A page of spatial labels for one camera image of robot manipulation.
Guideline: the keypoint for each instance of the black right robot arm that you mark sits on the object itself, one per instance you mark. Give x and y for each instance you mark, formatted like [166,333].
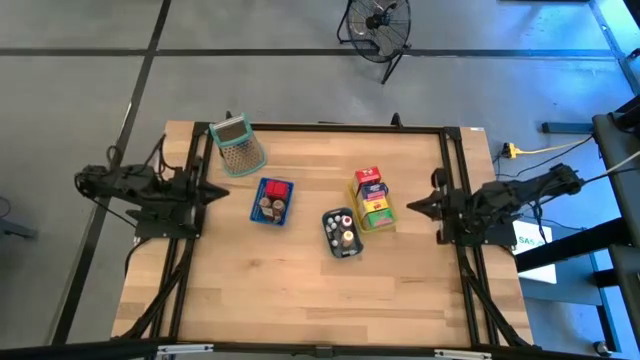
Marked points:
[520,197]

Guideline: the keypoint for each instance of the red Froot Loops cereal box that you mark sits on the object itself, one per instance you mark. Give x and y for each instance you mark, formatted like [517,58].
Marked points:
[367,176]

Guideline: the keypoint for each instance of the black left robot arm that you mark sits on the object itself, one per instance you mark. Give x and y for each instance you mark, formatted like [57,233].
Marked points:
[130,187]

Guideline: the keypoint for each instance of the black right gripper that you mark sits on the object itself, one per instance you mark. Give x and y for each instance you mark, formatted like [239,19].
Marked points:
[446,206]

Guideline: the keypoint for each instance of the black floor fan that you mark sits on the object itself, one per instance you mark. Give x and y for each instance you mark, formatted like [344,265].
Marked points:
[372,21]

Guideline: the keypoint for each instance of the yellow food colouring squeeze bottle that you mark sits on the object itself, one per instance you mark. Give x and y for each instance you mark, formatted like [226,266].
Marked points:
[348,239]

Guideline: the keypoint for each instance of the grey chair base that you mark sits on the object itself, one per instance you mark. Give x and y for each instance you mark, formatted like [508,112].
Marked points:
[10,225]

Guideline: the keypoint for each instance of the silver frame bracket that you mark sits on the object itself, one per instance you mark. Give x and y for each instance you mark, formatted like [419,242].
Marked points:
[185,348]
[462,354]

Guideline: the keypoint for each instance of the blue plastic basket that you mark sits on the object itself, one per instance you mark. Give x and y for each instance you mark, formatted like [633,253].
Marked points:
[256,210]

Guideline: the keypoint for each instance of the steel box grater teal trim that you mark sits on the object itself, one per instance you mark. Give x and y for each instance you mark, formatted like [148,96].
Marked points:
[240,150]

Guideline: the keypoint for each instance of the red food colouring squeeze bottle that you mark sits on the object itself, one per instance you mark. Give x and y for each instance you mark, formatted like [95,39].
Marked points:
[346,221]

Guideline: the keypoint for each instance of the yellow Corn Pops cereal box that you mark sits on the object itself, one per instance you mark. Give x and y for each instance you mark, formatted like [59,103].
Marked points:
[375,205]

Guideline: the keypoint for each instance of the translucent yellow plastic bin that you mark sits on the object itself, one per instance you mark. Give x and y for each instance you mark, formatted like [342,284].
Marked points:
[356,220]

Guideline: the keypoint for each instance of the green Apple Jacks cereal box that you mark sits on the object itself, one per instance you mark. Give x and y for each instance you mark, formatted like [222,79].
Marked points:
[381,218]

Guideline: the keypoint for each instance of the red sprinkles packet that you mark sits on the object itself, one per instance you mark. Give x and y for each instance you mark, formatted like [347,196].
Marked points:
[276,189]

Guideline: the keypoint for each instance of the black aluminium table frame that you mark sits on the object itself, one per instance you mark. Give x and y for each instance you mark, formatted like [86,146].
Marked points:
[325,127]

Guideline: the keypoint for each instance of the blue Frosted Flakes cereal box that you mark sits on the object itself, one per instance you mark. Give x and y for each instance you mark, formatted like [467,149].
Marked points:
[375,190]

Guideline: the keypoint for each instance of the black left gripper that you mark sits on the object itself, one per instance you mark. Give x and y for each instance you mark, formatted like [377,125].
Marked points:
[189,192]

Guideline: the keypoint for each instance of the teal plastic bin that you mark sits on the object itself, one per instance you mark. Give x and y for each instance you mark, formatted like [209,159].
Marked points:
[327,247]

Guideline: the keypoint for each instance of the white floor sign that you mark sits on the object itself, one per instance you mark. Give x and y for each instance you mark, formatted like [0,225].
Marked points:
[537,250]

